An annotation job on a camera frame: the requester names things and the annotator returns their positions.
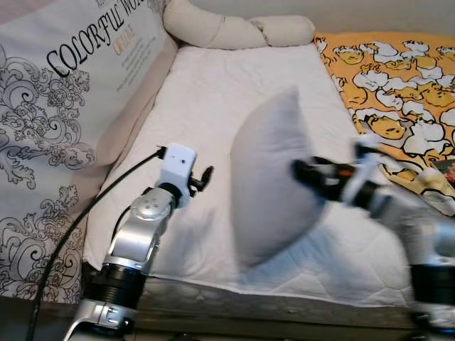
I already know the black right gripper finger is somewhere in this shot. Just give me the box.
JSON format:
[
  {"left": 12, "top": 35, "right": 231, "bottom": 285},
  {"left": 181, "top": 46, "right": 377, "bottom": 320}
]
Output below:
[{"left": 291, "top": 160, "right": 329, "bottom": 193}]

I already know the plain grey pillow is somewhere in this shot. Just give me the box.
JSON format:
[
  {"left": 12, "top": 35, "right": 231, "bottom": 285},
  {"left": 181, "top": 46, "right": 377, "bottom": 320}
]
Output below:
[{"left": 229, "top": 85, "right": 331, "bottom": 269}]

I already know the yellow cartoon egg quilt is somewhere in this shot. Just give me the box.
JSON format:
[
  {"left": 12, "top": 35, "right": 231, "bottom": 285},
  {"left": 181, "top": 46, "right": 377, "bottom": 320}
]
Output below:
[{"left": 313, "top": 31, "right": 455, "bottom": 214}]

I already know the white quilted mattress pad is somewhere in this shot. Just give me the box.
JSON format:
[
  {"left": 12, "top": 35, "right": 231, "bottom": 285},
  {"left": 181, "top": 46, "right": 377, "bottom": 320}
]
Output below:
[{"left": 84, "top": 44, "right": 455, "bottom": 308}]

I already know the grey patterned mattress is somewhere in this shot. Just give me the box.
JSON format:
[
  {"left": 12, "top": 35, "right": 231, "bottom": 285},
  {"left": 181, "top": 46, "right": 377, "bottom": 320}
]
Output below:
[{"left": 82, "top": 274, "right": 427, "bottom": 329}]

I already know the long beige bolster pillow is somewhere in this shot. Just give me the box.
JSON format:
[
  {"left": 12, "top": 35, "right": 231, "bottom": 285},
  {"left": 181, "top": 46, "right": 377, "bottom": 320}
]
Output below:
[{"left": 162, "top": 0, "right": 316, "bottom": 50}]

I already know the printed beige headboard cushion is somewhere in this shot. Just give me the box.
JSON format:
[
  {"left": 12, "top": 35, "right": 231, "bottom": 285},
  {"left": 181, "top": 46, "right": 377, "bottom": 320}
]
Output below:
[{"left": 0, "top": 0, "right": 178, "bottom": 303}]

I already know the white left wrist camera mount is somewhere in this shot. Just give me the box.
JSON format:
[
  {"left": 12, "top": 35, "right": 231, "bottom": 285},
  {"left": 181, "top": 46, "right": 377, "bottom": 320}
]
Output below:
[{"left": 158, "top": 143, "right": 198, "bottom": 207}]

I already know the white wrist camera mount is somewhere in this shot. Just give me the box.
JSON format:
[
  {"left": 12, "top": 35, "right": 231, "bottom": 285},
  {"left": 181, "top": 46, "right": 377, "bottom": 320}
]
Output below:
[
  {"left": 341, "top": 139, "right": 388, "bottom": 203},
  {"left": 158, "top": 143, "right": 198, "bottom": 207}
]

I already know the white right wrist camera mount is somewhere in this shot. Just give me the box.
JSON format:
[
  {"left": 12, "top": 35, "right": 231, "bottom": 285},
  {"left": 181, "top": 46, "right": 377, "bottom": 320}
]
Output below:
[{"left": 341, "top": 139, "right": 388, "bottom": 203}]

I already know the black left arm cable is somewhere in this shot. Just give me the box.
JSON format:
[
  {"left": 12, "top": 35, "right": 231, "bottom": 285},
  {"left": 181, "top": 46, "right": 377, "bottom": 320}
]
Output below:
[{"left": 27, "top": 147, "right": 166, "bottom": 341}]

